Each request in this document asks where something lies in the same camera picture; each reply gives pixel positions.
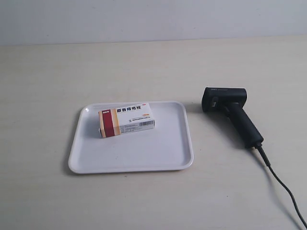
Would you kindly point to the white red medicine box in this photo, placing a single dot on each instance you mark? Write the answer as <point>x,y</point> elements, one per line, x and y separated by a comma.
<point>125,119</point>

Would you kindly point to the black handheld barcode scanner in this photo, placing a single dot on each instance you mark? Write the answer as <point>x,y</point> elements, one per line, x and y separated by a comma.
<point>230,102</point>

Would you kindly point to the white plastic tray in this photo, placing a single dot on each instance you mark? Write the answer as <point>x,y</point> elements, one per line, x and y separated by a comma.
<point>166,147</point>

